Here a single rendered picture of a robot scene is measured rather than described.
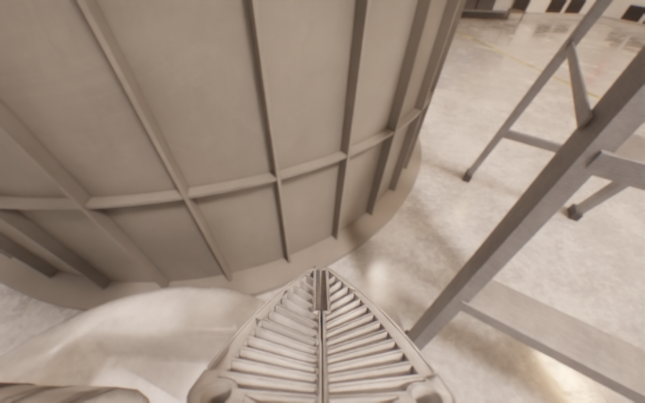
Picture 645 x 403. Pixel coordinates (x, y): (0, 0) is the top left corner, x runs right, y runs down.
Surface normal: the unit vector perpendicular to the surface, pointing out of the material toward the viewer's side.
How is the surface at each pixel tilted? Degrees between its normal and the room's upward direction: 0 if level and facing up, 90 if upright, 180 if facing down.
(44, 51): 90
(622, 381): 0
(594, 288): 0
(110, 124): 90
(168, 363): 0
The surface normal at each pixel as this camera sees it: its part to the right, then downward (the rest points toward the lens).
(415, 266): 0.03, -0.69
